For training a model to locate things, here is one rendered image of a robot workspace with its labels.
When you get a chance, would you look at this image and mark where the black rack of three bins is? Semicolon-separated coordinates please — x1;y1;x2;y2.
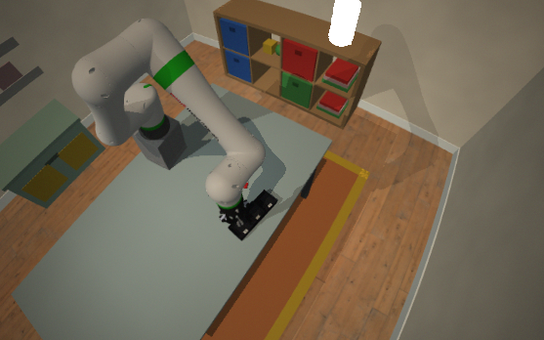
229;191;277;241

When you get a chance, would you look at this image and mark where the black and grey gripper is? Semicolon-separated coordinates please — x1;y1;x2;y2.
219;199;249;225

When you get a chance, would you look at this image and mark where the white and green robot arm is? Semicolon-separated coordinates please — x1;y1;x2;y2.
71;18;266;214

